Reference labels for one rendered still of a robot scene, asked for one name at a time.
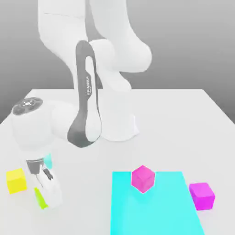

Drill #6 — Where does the small yellow cube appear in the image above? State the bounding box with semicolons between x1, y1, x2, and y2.
6;168;28;195

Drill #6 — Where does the small cyan cube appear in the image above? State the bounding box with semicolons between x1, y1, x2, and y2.
44;153;53;170

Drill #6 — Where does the small lime green cube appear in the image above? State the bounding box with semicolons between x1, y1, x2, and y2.
34;187;49;210

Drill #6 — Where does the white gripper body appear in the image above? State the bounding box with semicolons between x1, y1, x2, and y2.
36;169;63;209

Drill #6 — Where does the small pink cube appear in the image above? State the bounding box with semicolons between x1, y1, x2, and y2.
130;165;156;194

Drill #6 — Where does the large cyan box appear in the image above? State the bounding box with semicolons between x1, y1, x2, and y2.
110;171;206;235

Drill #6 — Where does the small purple cube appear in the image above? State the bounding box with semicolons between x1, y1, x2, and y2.
189;182;216;211

